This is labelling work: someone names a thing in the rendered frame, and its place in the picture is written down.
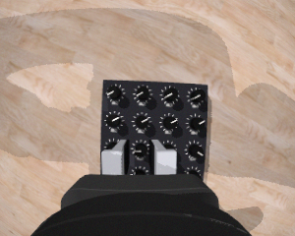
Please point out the black knob box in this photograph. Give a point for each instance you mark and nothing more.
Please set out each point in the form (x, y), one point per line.
(173, 113)

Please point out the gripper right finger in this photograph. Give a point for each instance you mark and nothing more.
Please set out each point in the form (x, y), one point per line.
(161, 160)

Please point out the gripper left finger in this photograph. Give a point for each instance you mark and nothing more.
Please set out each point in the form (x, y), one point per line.
(116, 161)

